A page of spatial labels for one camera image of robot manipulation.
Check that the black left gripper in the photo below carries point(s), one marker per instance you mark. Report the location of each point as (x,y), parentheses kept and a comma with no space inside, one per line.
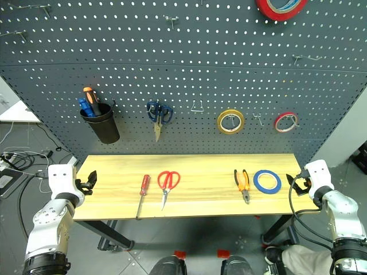
(83,186)

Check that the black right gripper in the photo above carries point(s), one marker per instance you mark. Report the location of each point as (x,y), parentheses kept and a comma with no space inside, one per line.
(303,186)

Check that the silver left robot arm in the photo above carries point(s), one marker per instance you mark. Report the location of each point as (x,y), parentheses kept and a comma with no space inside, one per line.
(48,220)

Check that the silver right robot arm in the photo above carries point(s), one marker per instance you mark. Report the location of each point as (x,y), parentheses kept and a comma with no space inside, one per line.
(344,212)

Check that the dark grey metal pegboard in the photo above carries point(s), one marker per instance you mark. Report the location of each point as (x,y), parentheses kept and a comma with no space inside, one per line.
(183,71)

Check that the blue tape roll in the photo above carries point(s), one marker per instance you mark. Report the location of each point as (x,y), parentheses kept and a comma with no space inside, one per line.
(258,186)

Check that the black table leg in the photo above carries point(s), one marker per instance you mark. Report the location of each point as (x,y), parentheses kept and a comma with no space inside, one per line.
(111,233)
(276,229)

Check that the black plastic cup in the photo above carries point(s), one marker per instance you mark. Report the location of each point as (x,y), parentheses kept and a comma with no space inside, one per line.
(104,127)

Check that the thin red tape roll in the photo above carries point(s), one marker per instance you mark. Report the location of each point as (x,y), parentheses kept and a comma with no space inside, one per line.
(279,126)

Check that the black box on floor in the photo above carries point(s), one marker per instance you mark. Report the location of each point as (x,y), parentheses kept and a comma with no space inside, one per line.
(360,156)

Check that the black white shoe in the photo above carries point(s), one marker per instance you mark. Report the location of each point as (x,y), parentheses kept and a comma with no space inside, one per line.
(272,256)

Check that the beige trouser leg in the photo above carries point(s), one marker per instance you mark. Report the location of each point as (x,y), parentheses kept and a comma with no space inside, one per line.
(306,259)

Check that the small metal pegboard hook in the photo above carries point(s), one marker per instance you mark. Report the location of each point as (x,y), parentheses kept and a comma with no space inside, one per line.
(114,102)

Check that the white power strip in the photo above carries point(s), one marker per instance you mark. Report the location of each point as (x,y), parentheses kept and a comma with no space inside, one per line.
(5,161)

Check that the yellow tape roll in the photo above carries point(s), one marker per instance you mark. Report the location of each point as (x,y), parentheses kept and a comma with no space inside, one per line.
(220,124)

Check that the white side table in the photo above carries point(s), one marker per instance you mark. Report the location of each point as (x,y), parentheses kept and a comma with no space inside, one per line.
(17,113)

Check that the red floor marker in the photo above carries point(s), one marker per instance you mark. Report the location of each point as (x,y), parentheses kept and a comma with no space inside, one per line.
(223,253)
(180,254)

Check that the large red tape roll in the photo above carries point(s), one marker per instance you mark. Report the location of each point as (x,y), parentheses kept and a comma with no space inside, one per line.
(279,11)

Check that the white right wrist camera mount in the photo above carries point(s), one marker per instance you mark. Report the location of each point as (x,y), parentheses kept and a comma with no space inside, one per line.
(318,174)

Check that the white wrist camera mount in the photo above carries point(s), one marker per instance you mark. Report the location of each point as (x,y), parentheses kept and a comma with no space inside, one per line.
(318,174)
(61,179)

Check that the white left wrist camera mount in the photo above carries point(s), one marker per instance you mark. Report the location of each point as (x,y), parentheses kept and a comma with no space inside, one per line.
(61,179)

